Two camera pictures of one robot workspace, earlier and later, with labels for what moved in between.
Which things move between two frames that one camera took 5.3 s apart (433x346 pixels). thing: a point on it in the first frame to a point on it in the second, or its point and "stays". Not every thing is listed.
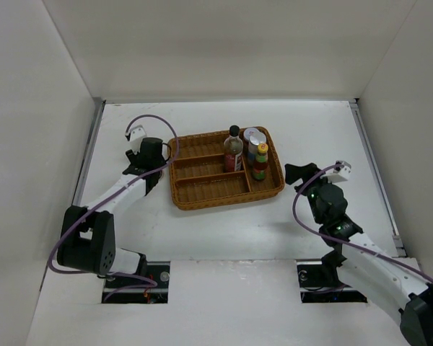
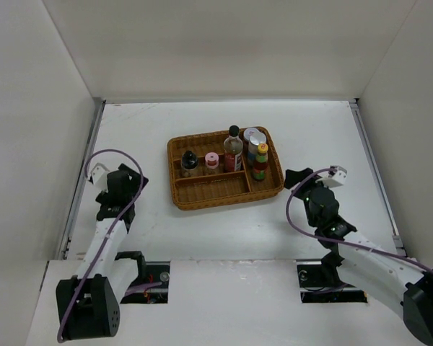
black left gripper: [133, 156] to [134, 179]
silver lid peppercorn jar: [255, 140] stays
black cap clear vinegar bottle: [233, 151] stays
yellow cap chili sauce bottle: [260, 169] stays
